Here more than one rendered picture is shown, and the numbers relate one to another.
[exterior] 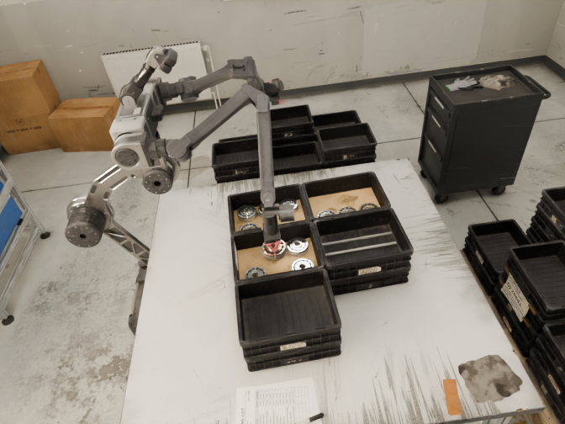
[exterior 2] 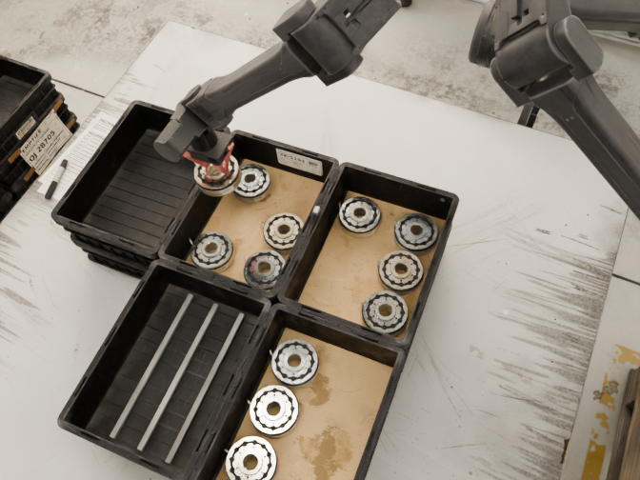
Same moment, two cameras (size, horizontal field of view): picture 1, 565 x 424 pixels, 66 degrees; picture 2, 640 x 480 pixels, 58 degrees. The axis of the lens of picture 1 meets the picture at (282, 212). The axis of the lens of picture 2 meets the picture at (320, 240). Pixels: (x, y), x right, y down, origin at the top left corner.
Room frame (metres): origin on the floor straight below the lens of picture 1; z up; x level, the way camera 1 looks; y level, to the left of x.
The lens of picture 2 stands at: (1.87, -0.51, 2.08)
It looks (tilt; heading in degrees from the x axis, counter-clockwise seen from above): 61 degrees down; 121
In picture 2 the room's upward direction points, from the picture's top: 6 degrees counter-clockwise
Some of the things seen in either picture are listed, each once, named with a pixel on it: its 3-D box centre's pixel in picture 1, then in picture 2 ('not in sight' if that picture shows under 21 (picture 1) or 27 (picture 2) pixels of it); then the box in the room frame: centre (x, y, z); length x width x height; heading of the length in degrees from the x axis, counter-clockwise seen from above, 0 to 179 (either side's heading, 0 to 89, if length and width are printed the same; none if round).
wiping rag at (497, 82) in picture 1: (497, 80); not in sight; (2.72, -1.60, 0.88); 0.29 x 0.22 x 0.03; 91
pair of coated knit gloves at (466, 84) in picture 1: (462, 83); not in sight; (2.75, -1.37, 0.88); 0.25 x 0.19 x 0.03; 91
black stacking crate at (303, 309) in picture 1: (286, 312); (150, 185); (1.05, 0.04, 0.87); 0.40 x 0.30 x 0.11; 93
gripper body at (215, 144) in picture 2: (271, 227); (202, 135); (1.27, 0.05, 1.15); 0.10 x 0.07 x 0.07; 2
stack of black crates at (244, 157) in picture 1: (243, 175); not in sight; (2.69, 0.26, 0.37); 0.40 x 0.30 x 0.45; 91
